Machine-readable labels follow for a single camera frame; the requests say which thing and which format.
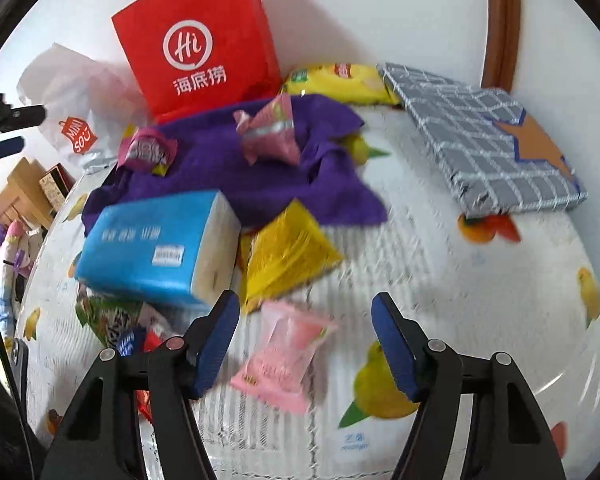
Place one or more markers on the white plastic bag orange label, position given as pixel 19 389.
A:
pixel 70 90

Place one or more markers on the yellow chips bag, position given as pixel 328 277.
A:
pixel 340 82

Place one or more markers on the grey checked box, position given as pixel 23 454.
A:
pixel 470 130

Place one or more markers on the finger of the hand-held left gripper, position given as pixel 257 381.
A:
pixel 2 148
pixel 15 114

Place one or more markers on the dark red patterned box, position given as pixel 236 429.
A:
pixel 55 187

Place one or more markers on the blue tissue pack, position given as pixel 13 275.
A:
pixel 145 245

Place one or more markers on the magenta snack packet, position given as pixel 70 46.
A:
pixel 145 150

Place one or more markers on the white red snack packet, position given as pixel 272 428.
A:
pixel 155 317

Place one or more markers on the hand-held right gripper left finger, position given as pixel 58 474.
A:
pixel 220 340

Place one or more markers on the pink snack packet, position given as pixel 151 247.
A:
pixel 280 355

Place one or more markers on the yellow snack packet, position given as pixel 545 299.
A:
pixel 285 255

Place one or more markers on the blue cookie packet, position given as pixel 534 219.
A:
pixel 130 341

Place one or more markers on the fruit print bed sheet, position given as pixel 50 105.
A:
pixel 430 270

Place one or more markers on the purple cloth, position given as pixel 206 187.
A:
pixel 215 170

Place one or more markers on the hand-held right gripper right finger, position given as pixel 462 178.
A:
pixel 390 340

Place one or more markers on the pink striped candy packet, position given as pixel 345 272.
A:
pixel 270 130

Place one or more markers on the green snack packet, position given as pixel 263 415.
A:
pixel 110 317

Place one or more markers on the brown wooden frame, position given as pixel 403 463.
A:
pixel 505 20

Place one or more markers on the wooden nightstand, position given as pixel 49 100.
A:
pixel 25 195

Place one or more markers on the red paper bag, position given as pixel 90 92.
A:
pixel 205 25

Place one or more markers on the cartoon print cloth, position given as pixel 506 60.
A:
pixel 2 270

